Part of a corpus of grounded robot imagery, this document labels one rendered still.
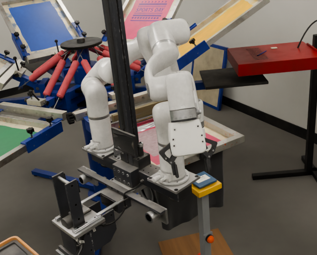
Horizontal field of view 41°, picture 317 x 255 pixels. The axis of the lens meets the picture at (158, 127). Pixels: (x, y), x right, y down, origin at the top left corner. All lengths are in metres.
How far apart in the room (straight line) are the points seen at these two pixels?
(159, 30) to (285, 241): 2.08
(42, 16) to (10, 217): 1.85
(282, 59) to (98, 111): 1.68
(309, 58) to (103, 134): 1.79
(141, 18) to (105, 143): 2.26
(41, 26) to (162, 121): 2.78
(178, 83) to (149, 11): 2.90
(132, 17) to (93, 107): 2.32
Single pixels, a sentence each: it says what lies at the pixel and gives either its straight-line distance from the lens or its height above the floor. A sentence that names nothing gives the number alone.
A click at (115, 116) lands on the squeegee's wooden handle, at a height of 1.05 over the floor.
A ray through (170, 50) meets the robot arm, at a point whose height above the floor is 1.67.
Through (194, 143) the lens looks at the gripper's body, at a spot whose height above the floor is 1.46.
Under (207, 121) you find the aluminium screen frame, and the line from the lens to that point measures 2.47.
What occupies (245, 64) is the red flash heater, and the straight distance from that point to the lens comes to 3.09.
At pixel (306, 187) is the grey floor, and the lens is 3.70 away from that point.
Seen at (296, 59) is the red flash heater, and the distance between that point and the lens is 3.18.
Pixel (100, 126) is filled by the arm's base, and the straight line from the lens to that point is 1.87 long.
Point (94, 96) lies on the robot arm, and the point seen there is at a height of 1.41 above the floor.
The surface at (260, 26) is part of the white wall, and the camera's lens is 4.54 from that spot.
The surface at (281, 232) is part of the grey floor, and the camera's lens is 3.21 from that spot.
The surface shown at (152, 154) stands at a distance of 2.23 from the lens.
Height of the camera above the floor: 2.01
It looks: 25 degrees down
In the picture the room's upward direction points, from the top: 6 degrees counter-clockwise
